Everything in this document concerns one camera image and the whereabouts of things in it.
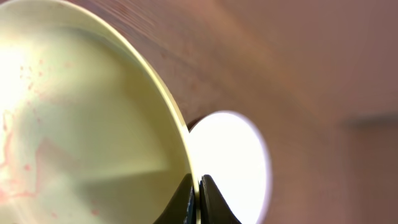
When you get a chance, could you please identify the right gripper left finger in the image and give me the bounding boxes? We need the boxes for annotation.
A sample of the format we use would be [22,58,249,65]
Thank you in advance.
[154,174,195,224]

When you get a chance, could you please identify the yellow-green plate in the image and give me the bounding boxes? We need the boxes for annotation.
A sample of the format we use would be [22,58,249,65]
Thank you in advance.
[1,1,198,224]

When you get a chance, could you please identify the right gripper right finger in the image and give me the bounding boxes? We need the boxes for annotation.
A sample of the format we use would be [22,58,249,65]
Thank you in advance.
[200,175,241,224]

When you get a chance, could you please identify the white plate with red smear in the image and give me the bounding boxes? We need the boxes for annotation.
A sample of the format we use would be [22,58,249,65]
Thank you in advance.
[189,111,272,224]

